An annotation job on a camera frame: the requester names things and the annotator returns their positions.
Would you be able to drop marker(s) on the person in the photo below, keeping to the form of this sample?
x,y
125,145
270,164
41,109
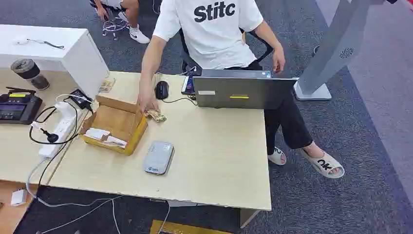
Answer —
x,y
129,13
213,38

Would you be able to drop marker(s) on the white sandal with print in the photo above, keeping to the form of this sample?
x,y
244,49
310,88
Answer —
x,y
324,164

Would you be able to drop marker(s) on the black computer mouse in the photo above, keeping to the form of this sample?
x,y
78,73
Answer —
x,y
161,89

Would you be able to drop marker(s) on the grey white floor stand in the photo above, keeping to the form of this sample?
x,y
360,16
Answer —
x,y
329,51

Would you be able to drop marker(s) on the black power adapter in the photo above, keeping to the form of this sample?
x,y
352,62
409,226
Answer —
x,y
79,98

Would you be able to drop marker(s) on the white charger block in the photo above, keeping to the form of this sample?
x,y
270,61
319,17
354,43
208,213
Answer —
x,y
18,197

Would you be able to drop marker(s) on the white card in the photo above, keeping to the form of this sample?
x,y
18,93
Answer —
x,y
96,133
115,141

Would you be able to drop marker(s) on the patterned card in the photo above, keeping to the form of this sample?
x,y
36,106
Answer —
x,y
106,85
157,116

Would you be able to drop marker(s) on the black payment terminal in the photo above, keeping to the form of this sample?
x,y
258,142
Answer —
x,y
17,108

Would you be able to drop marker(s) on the white power strip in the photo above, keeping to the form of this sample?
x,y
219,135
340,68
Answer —
x,y
61,126

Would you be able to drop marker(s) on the black office chair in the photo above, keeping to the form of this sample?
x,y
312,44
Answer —
x,y
185,53

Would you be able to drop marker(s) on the white cabinet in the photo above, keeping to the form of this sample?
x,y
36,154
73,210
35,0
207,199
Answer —
x,y
61,48

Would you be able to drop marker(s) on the person's right hand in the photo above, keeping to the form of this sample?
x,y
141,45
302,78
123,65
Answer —
x,y
146,99

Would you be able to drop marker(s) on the grey card reader device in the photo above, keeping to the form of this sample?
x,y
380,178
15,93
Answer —
x,y
158,157

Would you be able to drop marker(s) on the wooden card box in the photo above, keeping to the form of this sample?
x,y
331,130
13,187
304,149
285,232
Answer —
x,y
117,122

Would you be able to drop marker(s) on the person's left hand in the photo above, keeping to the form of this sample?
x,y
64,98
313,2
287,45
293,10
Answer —
x,y
278,59

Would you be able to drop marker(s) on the yellow board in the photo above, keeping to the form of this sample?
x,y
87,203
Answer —
x,y
180,228

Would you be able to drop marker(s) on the grey laptop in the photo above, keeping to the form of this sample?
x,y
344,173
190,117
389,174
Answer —
x,y
242,92

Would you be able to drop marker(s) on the smartphone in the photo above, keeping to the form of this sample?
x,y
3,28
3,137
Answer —
x,y
188,85

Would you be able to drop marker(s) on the dark drink cup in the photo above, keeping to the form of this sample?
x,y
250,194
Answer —
x,y
28,72

